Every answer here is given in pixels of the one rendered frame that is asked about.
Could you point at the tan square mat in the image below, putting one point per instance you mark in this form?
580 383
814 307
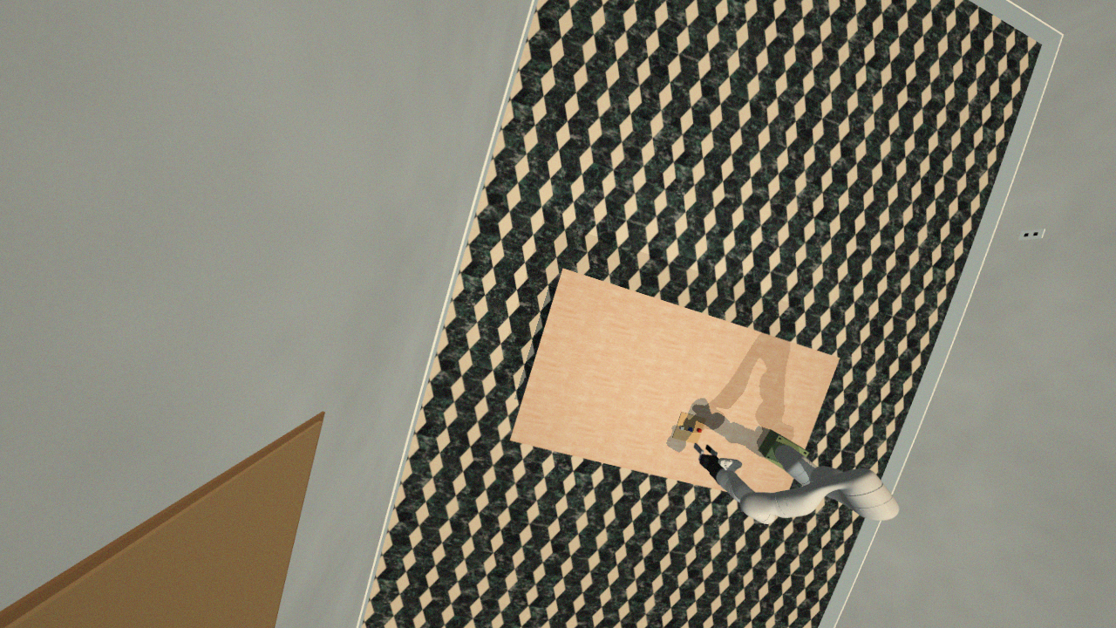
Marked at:
688 420

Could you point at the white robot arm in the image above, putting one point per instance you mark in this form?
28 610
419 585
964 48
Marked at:
869 497

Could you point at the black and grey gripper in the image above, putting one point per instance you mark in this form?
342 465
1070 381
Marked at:
721 469

